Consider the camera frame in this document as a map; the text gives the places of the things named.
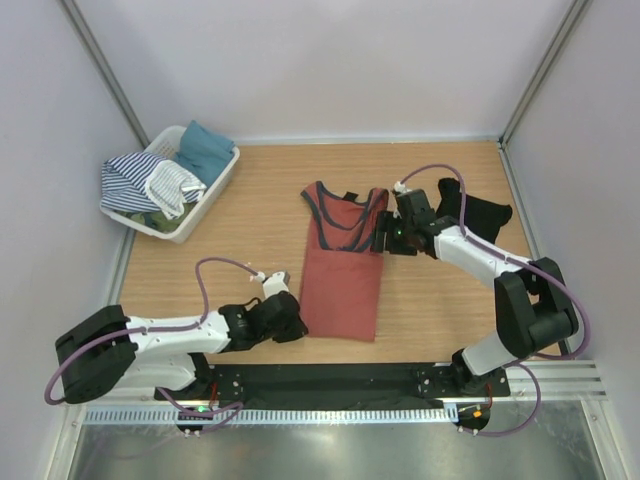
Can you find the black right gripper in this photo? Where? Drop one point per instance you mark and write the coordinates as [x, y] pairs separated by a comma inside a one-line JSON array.
[[385, 224]]

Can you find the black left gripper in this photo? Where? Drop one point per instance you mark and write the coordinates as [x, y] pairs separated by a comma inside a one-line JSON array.
[[297, 329]]

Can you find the black tank top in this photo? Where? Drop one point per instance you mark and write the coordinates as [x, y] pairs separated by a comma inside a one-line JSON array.
[[484, 218]]

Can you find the red tank top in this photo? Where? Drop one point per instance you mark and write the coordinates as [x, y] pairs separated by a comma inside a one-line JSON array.
[[341, 276]]

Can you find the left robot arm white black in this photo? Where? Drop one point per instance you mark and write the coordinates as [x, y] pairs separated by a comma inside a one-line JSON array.
[[112, 352]]

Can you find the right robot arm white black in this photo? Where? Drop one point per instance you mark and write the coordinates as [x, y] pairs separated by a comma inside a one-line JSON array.
[[533, 309]]

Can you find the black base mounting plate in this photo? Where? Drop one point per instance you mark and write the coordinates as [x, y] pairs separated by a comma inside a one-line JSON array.
[[317, 381]]

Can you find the green camouflage garment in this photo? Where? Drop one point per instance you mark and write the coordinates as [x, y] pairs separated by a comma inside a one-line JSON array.
[[157, 221]]

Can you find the teal blue garment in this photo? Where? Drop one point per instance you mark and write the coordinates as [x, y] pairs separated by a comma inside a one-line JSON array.
[[204, 153]]

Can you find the blue white striped garment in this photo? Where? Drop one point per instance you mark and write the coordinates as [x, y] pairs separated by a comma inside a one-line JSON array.
[[147, 182]]

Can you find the white plastic laundry basket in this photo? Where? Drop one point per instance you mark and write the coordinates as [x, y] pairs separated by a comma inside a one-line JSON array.
[[167, 145]]

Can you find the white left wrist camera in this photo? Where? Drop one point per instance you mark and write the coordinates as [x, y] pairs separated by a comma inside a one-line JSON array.
[[273, 284]]

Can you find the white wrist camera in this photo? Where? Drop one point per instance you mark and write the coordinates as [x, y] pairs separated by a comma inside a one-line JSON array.
[[400, 188], [273, 284]]

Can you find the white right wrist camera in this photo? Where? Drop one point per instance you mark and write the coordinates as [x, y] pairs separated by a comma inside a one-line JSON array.
[[400, 188]]

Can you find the white slotted cable duct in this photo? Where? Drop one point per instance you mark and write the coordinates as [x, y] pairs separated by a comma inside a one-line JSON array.
[[166, 415]]

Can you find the aluminium front rail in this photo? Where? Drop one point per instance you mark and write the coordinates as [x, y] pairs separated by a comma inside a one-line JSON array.
[[556, 381]]

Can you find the aluminium frame post left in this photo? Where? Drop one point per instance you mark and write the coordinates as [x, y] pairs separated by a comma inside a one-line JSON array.
[[93, 49]]

